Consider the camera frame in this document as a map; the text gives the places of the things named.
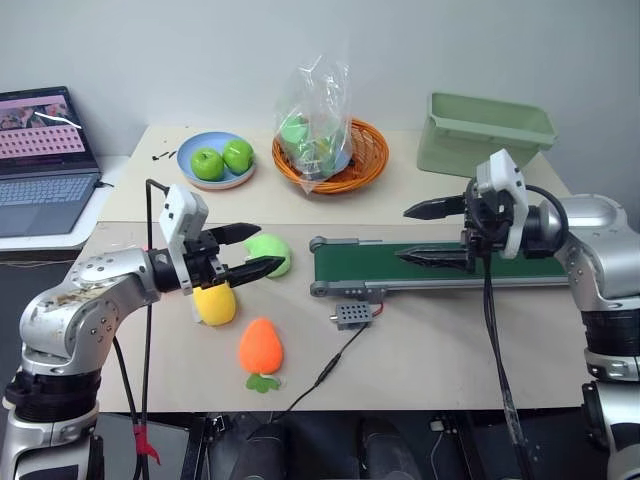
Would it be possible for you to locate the clear plastic bag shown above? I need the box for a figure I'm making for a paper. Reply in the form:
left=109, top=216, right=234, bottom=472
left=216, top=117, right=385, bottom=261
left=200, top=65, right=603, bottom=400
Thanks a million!
left=273, top=53, right=354, bottom=196

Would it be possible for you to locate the green toy fruit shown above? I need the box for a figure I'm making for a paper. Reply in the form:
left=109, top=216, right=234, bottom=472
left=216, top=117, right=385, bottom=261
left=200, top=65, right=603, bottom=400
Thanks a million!
left=241, top=233, right=294, bottom=280

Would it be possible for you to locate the black right hanging cable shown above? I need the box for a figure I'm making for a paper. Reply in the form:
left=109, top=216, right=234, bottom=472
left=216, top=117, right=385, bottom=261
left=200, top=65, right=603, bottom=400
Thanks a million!
left=478, top=239, right=539, bottom=480

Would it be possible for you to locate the green apple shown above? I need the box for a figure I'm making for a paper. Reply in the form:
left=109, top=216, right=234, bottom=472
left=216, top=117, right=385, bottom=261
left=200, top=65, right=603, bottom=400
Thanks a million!
left=190, top=147, right=225, bottom=182
left=221, top=138, right=256, bottom=176

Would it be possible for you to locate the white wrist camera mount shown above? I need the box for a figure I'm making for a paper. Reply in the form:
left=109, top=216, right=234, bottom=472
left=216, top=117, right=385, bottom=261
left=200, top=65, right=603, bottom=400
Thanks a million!
left=159, top=183, right=210, bottom=293
left=474, top=148, right=530, bottom=261

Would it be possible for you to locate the gray open laptop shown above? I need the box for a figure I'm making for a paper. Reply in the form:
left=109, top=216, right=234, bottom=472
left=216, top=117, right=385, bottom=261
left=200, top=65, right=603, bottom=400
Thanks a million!
left=0, top=85, right=104, bottom=239

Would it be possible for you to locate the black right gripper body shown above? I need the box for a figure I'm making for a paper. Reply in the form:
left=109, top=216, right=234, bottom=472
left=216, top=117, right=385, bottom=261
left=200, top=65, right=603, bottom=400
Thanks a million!
left=461, top=178, right=515, bottom=262

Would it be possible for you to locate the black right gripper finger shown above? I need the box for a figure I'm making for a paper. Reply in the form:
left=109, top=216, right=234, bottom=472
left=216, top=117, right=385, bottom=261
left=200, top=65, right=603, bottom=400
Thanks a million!
left=402, top=194, right=469, bottom=220
left=394, top=244, right=475, bottom=274

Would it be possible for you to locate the orange toy carrot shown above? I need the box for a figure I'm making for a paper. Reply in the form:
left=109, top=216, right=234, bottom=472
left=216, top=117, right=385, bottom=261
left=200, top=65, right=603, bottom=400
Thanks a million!
left=238, top=317, right=286, bottom=394

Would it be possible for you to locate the thin black power cable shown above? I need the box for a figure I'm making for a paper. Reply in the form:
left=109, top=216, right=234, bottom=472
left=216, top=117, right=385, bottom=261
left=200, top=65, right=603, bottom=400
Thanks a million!
left=269, top=324, right=370, bottom=427

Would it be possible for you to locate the yellow toy fruit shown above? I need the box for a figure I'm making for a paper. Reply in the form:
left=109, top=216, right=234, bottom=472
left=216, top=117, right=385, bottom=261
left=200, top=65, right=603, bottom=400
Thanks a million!
left=191, top=281, right=238, bottom=328

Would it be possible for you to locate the orange woven basket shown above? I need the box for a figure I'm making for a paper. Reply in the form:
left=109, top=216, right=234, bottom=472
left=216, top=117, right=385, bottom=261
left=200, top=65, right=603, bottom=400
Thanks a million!
left=271, top=117, right=391, bottom=196

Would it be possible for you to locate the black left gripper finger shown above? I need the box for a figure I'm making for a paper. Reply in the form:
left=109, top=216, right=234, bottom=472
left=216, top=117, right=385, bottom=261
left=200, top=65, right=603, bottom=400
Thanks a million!
left=218, top=256, right=287, bottom=290
left=209, top=222, right=263, bottom=248

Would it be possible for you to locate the green conveyor belt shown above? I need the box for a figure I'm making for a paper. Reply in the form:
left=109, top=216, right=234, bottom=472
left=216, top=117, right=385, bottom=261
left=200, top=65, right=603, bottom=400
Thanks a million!
left=307, top=235, right=572, bottom=300

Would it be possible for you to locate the red cable clip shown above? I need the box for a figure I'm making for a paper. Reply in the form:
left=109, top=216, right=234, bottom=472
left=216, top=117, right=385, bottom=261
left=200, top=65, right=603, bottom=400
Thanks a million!
left=131, top=423, right=162, bottom=467

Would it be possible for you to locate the light green plastic bin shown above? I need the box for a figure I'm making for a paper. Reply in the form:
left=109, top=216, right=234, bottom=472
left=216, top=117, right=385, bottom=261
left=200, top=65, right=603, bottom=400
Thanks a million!
left=415, top=91, right=558, bottom=178

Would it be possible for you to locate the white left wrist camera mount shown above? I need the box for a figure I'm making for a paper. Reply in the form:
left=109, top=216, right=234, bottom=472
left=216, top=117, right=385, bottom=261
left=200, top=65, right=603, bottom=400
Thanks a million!
left=159, top=183, right=210, bottom=293

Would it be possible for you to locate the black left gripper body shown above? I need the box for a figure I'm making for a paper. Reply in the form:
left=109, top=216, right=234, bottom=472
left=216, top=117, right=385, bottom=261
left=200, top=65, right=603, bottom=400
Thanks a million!
left=182, top=229, right=232, bottom=290

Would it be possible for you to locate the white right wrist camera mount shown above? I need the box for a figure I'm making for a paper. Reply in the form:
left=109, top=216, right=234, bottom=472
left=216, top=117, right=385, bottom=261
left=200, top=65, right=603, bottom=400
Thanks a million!
left=474, top=148, right=530, bottom=261

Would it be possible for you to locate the blue round plate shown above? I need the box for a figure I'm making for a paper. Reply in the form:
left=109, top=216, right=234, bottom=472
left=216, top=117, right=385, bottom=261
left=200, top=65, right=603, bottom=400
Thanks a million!
left=176, top=130, right=258, bottom=192

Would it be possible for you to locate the gray perforated control box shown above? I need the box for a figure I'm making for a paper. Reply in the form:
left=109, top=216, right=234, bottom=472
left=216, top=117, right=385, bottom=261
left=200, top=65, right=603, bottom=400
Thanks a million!
left=327, top=300, right=375, bottom=332

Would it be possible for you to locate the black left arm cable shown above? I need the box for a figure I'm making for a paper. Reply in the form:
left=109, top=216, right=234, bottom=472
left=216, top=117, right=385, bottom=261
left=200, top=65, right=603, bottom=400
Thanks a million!
left=110, top=178, right=172, bottom=480

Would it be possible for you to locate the black right wrist loop cable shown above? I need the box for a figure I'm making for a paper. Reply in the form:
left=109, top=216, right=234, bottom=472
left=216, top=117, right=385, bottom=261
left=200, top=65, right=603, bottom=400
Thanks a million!
left=523, top=183, right=571, bottom=259

